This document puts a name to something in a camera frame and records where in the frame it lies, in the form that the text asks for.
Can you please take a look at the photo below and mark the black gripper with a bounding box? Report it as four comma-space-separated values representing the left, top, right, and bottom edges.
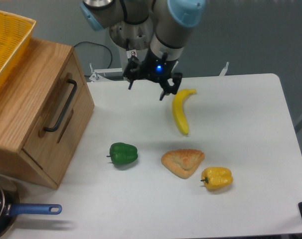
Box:
123, 49, 183, 101

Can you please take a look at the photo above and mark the black drawer handle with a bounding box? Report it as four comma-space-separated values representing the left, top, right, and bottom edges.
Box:
43, 78, 78, 132

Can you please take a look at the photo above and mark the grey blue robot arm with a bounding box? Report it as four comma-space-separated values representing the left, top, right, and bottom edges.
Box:
80, 0, 206, 98

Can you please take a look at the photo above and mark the wooden drawer cabinet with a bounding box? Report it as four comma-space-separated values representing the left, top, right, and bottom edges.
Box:
0, 38, 87, 189

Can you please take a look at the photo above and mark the yellow banana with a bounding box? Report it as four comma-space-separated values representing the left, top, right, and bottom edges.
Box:
171, 89, 196, 135

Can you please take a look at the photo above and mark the green bell pepper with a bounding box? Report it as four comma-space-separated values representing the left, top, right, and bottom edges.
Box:
107, 142, 138, 166

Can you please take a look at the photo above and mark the triangular pastry bread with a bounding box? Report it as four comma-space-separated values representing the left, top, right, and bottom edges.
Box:
161, 149, 205, 179

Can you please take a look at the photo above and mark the yellow bell pepper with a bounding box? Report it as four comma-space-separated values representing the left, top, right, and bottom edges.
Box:
201, 167, 233, 190

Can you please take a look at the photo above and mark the yellow plastic basket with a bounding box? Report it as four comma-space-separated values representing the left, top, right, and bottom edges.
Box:
0, 10, 37, 88

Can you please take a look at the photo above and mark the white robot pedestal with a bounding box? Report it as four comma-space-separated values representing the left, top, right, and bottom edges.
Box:
88, 19, 179, 82

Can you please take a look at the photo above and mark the white table bracket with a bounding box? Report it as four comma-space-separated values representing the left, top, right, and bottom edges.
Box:
219, 62, 229, 76

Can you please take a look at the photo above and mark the black floor cable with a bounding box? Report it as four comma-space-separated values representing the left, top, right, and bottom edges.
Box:
73, 41, 113, 78

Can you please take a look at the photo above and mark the blue handled frying pan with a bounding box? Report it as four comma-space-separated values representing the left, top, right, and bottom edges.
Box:
0, 176, 62, 237

